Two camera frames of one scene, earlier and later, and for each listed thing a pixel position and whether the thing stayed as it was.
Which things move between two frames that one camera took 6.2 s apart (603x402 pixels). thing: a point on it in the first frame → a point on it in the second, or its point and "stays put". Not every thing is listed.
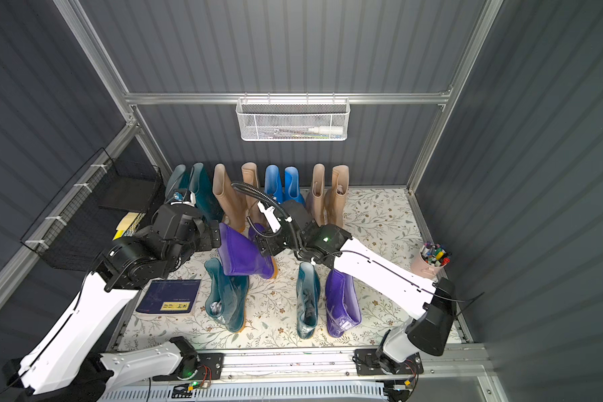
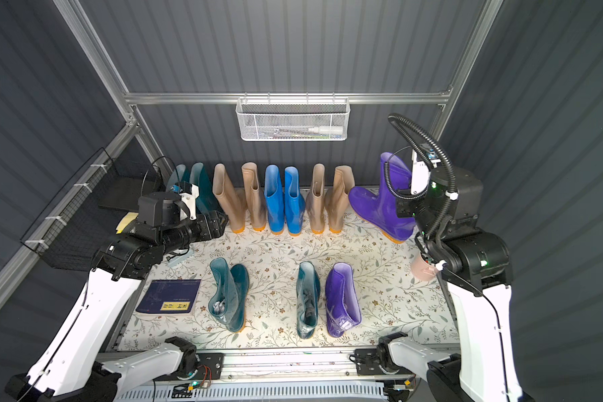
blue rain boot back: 291,185 stays put
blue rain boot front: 273,187 stays put
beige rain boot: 249,174 stays put
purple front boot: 240,254 → 380,210
